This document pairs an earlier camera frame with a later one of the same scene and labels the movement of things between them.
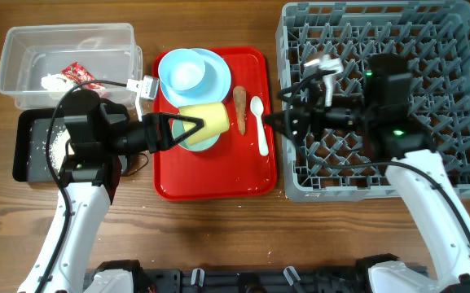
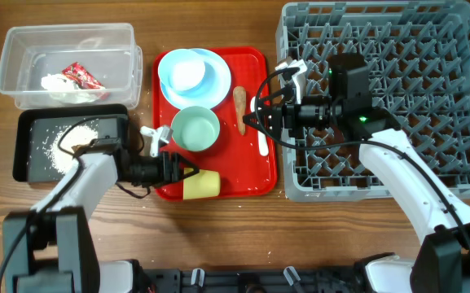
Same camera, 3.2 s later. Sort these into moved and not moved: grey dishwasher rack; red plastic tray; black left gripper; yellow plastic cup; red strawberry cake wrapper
Moved: yellow plastic cup; black left gripper
Not moved: red strawberry cake wrapper; grey dishwasher rack; red plastic tray
